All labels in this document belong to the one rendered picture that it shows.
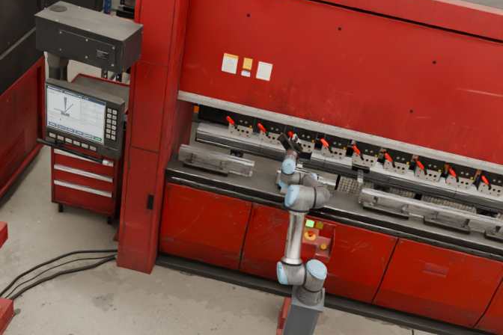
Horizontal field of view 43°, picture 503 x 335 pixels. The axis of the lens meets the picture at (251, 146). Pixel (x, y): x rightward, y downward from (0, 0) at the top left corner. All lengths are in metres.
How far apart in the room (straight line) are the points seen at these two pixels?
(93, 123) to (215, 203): 1.12
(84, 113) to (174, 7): 0.75
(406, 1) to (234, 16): 0.95
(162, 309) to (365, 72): 2.07
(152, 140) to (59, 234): 1.33
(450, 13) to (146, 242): 2.45
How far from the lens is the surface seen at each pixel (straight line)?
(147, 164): 4.08
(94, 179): 4.78
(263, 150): 4.38
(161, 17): 3.59
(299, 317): 3.66
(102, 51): 3.33
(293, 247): 3.41
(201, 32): 3.79
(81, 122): 3.57
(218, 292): 4.62
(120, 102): 3.40
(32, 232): 4.99
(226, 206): 4.24
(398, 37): 3.68
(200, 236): 4.45
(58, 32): 3.44
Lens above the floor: 3.32
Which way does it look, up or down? 33 degrees down
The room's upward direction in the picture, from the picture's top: 11 degrees clockwise
